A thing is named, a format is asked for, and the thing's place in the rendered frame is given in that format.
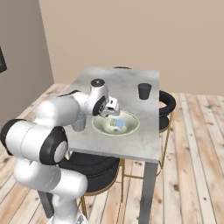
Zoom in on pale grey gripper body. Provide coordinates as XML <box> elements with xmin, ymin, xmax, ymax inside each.
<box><xmin>101</xmin><ymin>104</ymin><xmax>122</xmax><ymax>118</ymax></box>

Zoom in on pale green bowl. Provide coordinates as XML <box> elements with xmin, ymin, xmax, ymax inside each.
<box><xmin>91</xmin><ymin>109</ymin><xmax>141</xmax><ymax>137</ymax></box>

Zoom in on dark glass of water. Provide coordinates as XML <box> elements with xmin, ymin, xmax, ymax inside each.
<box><xmin>137</xmin><ymin>82</ymin><xmax>153</xmax><ymax>101</ymax></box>

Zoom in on grey table leg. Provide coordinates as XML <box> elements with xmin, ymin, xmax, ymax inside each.
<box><xmin>37</xmin><ymin>190</ymin><xmax>56</xmax><ymax>220</ymax></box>
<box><xmin>137</xmin><ymin>161</ymin><xmax>160</xmax><ymax>224</ymax></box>

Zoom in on black wall panel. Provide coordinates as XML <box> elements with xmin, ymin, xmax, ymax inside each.
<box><xmin>0</xmin><ymin>46</ymin><xmax>8</xmax><ymax>74</ymax></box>

